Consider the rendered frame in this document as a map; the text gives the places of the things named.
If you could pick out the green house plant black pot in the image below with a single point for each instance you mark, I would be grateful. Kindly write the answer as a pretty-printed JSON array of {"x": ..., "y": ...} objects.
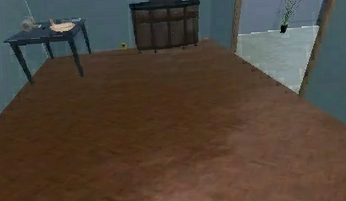
[{"x": 286, "y": 14}]

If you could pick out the brown wooden sideboard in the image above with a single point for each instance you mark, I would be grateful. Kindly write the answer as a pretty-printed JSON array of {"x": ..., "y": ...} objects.
[{"x": 166, "y": 28}]

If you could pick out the small yellow object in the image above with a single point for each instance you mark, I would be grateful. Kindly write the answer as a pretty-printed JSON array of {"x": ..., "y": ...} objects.
[{"x": 123, "y": 45}]

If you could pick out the tan flat dish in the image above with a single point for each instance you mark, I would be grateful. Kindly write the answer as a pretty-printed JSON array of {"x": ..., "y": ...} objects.
[{"x": 62, "y": 26}]

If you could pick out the dark blue table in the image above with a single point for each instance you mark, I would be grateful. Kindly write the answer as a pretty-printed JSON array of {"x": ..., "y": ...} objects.
[{"x": 40, "y": 35}]

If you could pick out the pale round object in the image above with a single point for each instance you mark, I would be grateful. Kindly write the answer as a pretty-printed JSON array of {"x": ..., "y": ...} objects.
[{"x": 27, "y": 24}]

